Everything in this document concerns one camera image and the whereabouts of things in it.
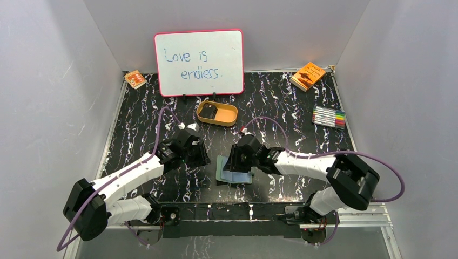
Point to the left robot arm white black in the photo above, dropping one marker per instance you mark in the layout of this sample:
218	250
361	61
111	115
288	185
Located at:
132	175

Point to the black VIP card stack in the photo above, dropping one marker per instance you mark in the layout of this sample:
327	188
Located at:
208	111

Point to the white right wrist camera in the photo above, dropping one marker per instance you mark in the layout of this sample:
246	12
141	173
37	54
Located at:
245	133

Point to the orange oval tray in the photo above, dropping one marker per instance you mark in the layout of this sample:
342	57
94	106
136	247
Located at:
225	116

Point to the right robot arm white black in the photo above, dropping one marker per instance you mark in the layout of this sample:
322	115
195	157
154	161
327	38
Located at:
352	181

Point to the orange book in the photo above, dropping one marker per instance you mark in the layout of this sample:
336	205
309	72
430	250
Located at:
307	76

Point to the pink framed whiteboard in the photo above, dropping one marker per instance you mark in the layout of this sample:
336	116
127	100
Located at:
200	63

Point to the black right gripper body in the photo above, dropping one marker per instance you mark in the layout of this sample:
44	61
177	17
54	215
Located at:
240	162

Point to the small orange card box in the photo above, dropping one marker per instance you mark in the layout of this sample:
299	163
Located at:
135	79

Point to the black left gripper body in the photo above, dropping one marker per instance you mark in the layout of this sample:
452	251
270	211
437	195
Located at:
197	150

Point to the coloured marker pen set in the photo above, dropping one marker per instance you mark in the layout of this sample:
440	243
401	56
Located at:
328	117

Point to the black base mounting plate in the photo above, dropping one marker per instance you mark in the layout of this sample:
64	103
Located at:
287	220

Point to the mint green card holder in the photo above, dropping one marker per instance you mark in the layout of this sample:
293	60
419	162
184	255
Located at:
228	176

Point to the aluminium frame rail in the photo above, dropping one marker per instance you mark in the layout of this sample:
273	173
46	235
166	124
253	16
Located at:
375	216

